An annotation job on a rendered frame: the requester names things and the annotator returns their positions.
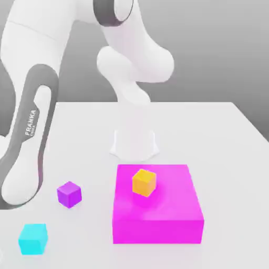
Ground small orange cube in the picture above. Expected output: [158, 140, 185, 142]
[132, 168, 157, 198]

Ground small purple cube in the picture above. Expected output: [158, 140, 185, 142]
[56, 181, 82, 209]

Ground small cyan cube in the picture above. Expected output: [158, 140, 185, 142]
[18, 223, 49, 256]

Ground large magenta box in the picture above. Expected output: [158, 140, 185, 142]
[112, 164, 205, 245]

